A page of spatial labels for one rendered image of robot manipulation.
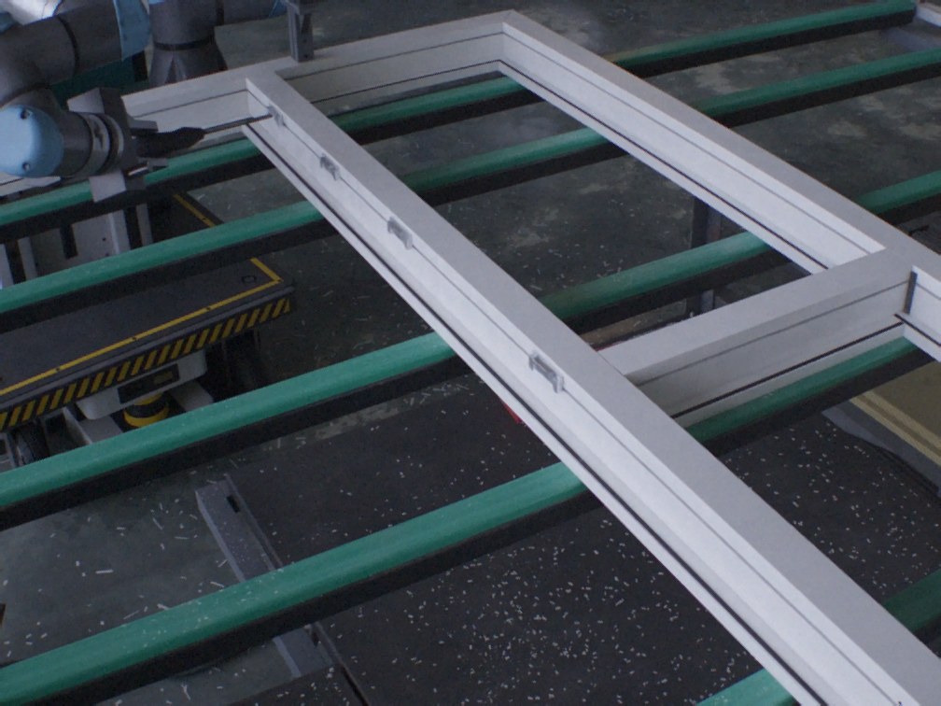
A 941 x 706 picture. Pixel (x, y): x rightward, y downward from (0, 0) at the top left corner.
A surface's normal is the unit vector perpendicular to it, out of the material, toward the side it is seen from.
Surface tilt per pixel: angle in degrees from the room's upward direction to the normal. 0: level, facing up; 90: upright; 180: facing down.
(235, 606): 0
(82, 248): 90
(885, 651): 0
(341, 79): 90
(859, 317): 90
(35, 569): 0
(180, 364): 90
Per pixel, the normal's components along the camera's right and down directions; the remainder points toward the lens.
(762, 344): 0.50, 0.48
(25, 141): -0.20, 0.13
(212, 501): -0.01, -0.83
